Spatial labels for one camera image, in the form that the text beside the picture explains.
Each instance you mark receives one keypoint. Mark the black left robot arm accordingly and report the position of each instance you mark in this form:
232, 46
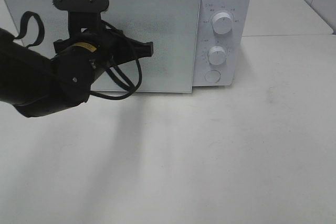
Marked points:
37, 86

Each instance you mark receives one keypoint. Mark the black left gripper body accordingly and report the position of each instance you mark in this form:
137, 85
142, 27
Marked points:
108, 46

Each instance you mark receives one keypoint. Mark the white microwave door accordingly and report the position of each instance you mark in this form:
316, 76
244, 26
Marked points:
170, 24

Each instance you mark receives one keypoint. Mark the upper white microwave knob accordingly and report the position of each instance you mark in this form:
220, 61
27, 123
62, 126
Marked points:
222, 22

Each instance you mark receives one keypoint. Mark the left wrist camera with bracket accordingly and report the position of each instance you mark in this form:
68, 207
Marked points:
82, 14

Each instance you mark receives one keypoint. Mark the round white door button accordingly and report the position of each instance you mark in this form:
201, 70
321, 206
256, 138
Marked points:
212, 76

